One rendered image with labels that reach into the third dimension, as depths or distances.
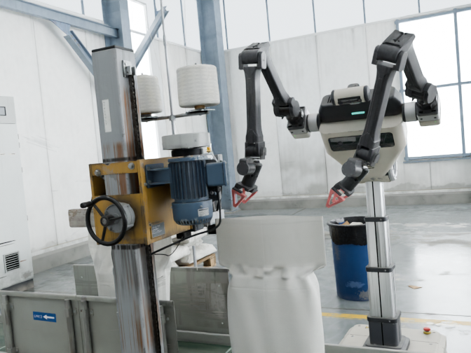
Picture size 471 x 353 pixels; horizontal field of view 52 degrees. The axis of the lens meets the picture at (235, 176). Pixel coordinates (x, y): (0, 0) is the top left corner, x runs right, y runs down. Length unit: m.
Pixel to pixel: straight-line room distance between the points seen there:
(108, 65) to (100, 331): 1.21
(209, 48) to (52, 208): 5.57
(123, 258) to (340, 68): 8.70
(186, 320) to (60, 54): 5.42
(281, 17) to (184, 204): 9.21
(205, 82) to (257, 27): 9.07
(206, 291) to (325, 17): 8.44
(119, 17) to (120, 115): 6.55
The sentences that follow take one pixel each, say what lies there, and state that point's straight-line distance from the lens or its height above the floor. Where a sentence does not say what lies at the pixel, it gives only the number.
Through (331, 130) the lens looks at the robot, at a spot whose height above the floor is 1.39.
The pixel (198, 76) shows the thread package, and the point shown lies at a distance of 1.90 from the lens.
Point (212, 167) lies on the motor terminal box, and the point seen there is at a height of 1.29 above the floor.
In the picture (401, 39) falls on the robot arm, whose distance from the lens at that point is 1.83.
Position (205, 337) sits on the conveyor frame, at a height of 0.40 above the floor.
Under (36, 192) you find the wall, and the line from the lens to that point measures 6.88.
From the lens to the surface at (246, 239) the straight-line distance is 2.06.
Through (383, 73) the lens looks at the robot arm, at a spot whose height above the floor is 1.56.
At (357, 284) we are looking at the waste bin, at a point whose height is 0.15.
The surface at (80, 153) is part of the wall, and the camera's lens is 7.50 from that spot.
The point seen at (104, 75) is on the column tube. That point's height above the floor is 1.66.
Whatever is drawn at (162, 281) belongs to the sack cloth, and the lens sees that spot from 2.35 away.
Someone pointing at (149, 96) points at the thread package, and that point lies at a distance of 2.04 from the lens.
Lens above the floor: 1.34
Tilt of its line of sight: 3 degrees down
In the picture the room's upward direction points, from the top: 5 degrees counter-clockwise
